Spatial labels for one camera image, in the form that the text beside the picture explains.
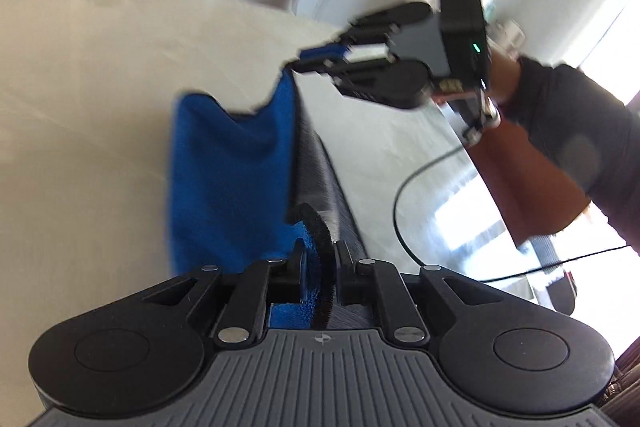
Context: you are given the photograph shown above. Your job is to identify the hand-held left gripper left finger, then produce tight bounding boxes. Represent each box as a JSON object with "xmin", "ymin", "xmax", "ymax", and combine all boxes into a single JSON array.
[{"xmin": 132, "ymin": 239, "xmax": 307, "ymax": 347}]

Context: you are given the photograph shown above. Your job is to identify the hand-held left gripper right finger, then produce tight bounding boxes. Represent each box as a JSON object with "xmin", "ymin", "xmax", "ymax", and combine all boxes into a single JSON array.
[{"xmin": 334, "ymin": 239, "xmax": 497, "ymax": 347}]

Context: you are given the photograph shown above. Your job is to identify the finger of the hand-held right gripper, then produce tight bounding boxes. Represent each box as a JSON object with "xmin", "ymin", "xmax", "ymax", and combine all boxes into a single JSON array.
[
  {"xmin": 299, "ymin": 19, "xmax": 401, "ymax": 60},
  {"xmin": 290, "ymin": 54, "xmax": 401, "ymax": 80}
]

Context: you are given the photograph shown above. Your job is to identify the blue towel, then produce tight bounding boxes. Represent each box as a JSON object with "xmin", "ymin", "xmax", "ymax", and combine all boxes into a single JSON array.
[{"xmin": 167, "ymin": 62, "xmax": 383, "ymax": 333}]

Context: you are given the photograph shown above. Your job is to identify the black cable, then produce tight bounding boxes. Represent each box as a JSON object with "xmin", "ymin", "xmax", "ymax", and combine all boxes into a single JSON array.
[{"xmin": 393, "ymin": 139, "xmax": 632, "ymax": 283}]

